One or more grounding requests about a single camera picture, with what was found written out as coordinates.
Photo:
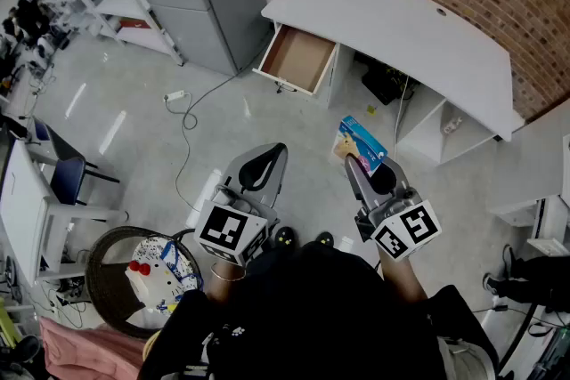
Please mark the person's right black shoe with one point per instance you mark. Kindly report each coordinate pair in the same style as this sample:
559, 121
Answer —
324, 239

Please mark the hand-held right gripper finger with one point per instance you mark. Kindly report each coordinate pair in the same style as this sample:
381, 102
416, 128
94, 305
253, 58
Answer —
361, 187
389, 180

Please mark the blue packet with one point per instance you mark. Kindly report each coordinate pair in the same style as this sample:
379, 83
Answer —
360, 142

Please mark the dark padded chair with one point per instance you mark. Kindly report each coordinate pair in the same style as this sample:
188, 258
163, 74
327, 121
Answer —
67, 180

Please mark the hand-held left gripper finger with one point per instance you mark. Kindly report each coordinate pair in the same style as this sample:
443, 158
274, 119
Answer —
242, 164
278, 178

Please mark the grey fabric pouch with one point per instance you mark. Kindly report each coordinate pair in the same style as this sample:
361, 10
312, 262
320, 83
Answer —
465, 358

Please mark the yellow-green plastic object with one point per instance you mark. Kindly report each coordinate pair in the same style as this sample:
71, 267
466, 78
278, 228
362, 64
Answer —
9, 322

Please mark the white cartoon cushion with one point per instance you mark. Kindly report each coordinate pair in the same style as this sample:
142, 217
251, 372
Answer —
156, 276

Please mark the white drawer brown inside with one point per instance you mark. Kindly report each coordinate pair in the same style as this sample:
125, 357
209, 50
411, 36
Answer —
296, 58

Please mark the dark wicker chair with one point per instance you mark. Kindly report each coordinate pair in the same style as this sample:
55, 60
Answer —
107, 289

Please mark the person's left black shoe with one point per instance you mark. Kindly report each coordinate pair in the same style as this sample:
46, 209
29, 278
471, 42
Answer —
285, 236

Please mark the white table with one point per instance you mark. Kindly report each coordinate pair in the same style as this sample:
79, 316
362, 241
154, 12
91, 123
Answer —
22, 209

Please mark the person's left forearm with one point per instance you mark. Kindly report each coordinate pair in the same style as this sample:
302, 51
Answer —
222, 291

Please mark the white cubby shelf unit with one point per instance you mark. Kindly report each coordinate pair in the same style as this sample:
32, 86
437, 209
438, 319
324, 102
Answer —
534, 156

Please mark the person's black shoe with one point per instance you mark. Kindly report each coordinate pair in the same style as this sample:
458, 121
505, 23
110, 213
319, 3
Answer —
324, 239
285, 236

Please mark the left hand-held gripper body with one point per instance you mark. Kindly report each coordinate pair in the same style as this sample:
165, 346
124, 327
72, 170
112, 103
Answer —
231, 231

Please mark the person's black clothing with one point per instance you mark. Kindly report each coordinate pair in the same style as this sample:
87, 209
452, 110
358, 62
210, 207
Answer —
311, 316

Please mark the pink cloth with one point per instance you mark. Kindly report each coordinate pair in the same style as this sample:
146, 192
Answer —
84, 351

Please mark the small yellow object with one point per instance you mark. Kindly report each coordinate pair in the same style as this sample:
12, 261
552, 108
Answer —
371, 109

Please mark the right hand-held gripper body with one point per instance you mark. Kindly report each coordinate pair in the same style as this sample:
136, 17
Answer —
407, 231

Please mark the person's right forearm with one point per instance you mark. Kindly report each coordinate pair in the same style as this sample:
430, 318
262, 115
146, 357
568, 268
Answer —
401, 280

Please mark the white desk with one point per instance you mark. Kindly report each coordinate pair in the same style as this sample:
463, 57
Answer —
378, 22

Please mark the black box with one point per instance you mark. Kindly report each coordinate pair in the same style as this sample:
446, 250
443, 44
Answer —
383, 82

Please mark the white plug adapter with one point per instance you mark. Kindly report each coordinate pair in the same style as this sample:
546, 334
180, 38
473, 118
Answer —
453, 124

